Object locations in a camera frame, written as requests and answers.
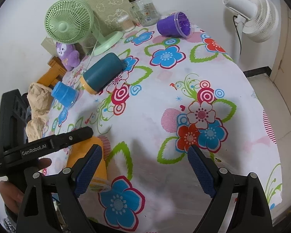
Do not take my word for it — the orange plastic cup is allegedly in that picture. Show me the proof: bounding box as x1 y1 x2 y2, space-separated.
67 136 111 195

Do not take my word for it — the blue plastic cup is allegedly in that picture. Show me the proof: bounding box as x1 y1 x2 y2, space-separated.
51 81 79 109

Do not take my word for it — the purple plastic cup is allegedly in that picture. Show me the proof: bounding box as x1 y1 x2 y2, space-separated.
157 12 194 39

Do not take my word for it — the person's left hand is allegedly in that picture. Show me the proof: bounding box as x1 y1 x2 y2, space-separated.
0 157 52 215

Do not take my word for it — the beige blanket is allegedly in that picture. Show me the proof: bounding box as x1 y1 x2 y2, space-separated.
26 83 53 142

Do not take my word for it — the orange wooden chair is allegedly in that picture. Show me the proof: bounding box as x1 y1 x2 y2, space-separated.
37 56 67 88

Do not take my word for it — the teal bottle with yellow band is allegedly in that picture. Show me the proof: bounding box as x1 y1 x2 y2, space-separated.
80 53 124 95

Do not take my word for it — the purple plush toy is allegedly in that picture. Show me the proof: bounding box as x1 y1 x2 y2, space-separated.
56 42 80 72

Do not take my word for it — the floral tablecloth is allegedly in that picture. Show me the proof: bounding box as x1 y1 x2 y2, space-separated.
43 26 282 232

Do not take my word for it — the green desk fan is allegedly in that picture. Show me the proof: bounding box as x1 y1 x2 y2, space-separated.
44 0 123 56

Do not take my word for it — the cotton swab container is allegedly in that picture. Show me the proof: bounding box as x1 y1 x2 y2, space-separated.
117 15 135 32

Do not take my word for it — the beige patterned board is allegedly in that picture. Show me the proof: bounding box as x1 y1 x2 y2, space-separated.
40 0 133 54

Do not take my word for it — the glass jar with green lid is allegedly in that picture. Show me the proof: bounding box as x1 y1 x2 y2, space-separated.
129 0 160 26

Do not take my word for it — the white standing fan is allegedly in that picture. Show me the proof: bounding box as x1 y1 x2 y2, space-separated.
223 0 279 63

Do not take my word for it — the white fan power cable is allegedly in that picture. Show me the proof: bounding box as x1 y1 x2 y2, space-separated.
83 39 99 72

